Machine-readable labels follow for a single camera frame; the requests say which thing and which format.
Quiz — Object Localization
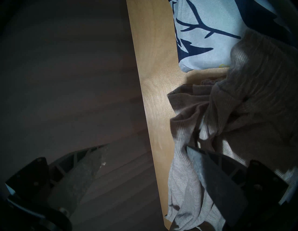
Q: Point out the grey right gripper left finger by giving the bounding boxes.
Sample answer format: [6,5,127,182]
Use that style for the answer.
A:
[6,144,110,218]

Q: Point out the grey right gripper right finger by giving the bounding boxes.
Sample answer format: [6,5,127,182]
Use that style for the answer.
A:
[185,146,289,227]

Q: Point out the light wooden table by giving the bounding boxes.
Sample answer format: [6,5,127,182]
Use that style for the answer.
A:
[126,0,232,230]

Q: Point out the floral print shorts with drawstring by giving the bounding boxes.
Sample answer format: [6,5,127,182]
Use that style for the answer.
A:
[169,0,298,73]

